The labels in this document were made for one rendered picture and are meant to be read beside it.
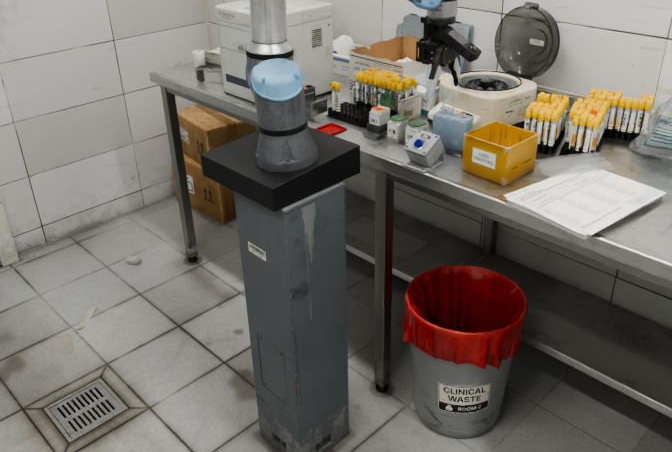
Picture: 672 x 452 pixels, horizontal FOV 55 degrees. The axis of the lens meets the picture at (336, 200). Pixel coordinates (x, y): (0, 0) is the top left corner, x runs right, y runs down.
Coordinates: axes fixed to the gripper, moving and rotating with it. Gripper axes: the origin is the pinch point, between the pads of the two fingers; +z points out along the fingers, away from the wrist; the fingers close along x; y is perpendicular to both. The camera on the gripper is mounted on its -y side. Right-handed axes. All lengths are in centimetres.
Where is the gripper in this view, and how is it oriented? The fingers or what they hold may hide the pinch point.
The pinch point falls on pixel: (444, 94)
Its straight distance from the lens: 174.6
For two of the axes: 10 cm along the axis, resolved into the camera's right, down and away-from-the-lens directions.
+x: -6.3, 3.7, -6.8
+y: -7.8, -2.8, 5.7
